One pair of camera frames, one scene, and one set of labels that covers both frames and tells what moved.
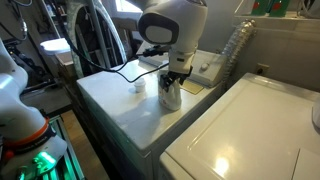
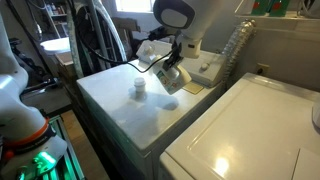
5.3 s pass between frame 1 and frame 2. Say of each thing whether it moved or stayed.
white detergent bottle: moved
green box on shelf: stayed
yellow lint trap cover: stayed
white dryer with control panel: stayed
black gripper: moved
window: stayed
